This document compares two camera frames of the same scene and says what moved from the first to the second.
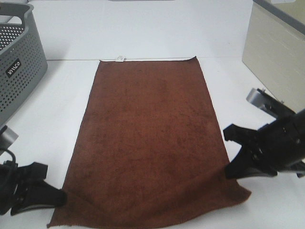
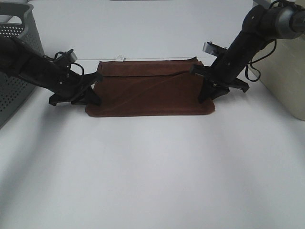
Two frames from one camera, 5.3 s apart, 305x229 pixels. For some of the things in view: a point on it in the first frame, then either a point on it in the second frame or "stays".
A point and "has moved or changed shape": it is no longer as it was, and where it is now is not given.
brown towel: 150,145 has moved or changed shape
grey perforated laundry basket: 23,59 stays
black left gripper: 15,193 to 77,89
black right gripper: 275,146 to 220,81
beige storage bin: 274,52 stays
